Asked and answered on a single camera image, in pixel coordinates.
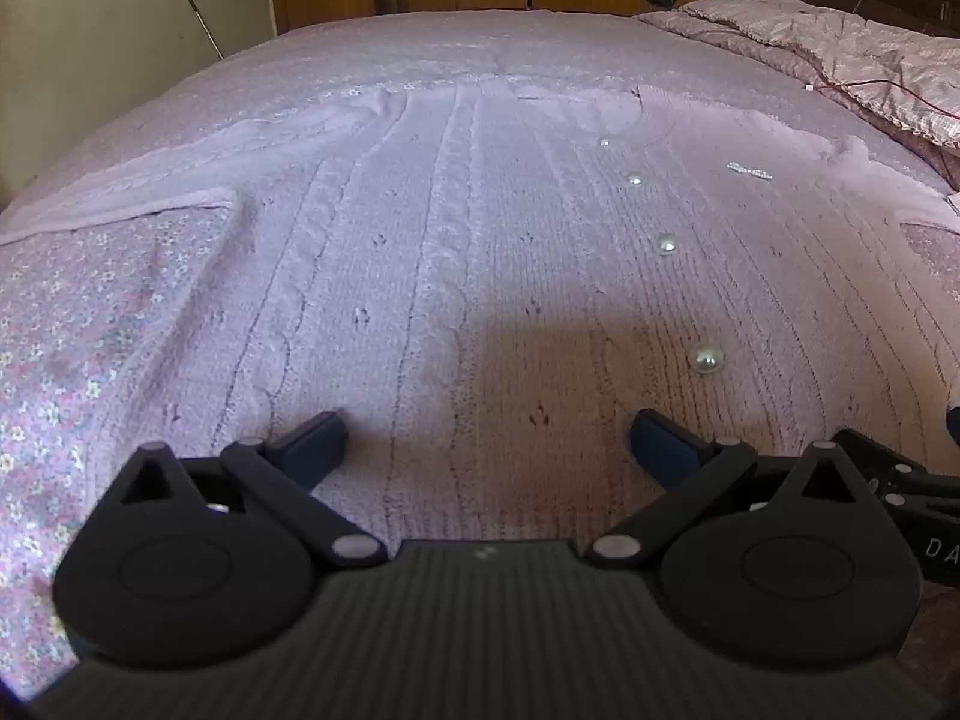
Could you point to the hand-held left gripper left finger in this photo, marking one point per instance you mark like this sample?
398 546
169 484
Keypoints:
319 444

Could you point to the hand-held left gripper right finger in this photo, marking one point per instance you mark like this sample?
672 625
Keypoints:
660 444

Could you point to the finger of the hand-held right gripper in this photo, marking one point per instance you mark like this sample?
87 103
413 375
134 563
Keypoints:
885 469
955 426

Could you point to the lilac knit sweater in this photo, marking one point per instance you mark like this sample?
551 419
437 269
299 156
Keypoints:
487 240

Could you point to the pink floral bed sheet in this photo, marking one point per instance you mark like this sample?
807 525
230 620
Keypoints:
82 330

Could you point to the pink quilt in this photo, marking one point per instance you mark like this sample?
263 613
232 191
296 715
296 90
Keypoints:
855 45

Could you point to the thin stick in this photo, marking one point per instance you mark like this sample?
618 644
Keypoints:
206 26

